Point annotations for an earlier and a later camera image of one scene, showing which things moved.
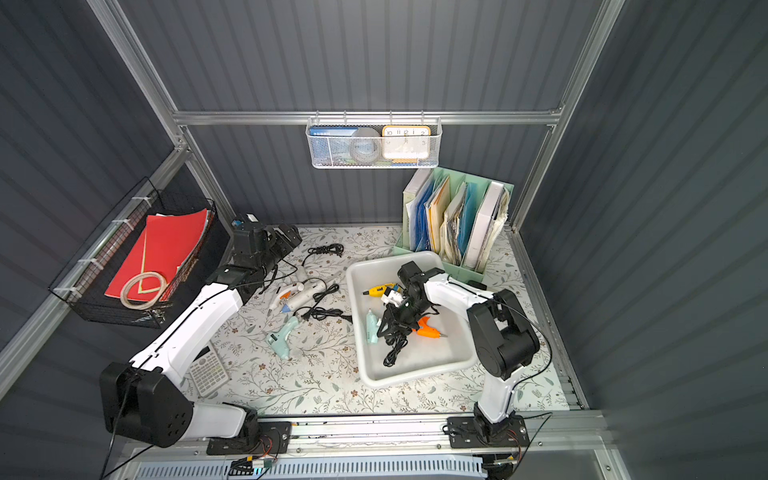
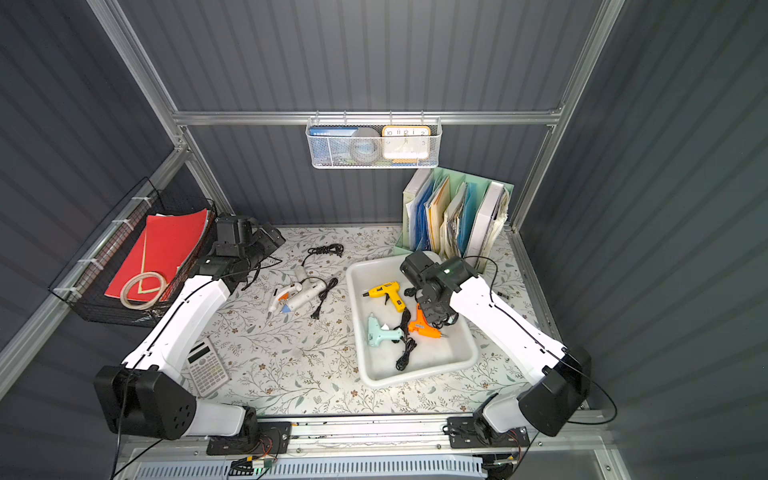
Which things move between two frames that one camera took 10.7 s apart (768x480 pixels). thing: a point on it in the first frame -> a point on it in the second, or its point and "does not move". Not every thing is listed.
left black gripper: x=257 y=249 -> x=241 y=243
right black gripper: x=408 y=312 -> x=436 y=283
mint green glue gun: x=372 y=325 does not move
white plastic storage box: x=424 y=355 does not move
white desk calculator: x=208 y=370 does not move
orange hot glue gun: x=427 y=331 does not move
